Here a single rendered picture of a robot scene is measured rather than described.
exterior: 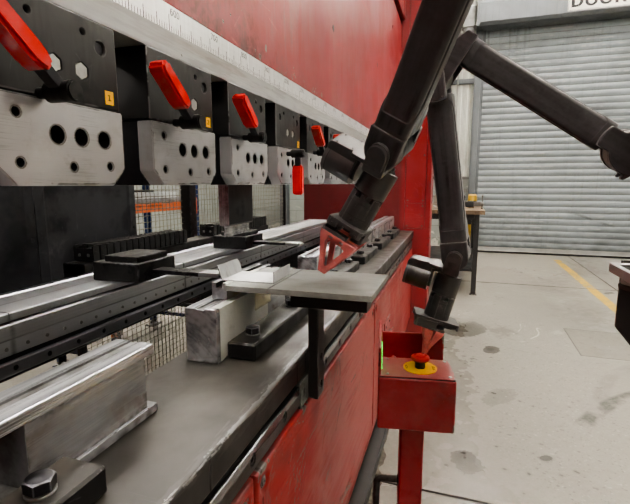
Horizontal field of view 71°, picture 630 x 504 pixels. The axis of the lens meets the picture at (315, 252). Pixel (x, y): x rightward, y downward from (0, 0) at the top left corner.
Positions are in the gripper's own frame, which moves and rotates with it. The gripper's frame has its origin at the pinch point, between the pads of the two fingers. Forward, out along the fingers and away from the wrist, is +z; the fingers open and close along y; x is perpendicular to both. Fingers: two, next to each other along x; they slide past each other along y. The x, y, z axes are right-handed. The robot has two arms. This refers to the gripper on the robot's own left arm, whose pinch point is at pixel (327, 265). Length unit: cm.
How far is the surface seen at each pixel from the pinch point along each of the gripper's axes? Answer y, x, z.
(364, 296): 7.7, 8.9, -1.3
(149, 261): 2.4, -31.3, 18.7
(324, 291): 6.9, 2.8, 2.0
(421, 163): -216, -16, -24
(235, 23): 5.6, -32.6, -28.2
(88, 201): -16, -65, 25
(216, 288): 6.5, -14.5, 13.0
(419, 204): -216, -3, -2
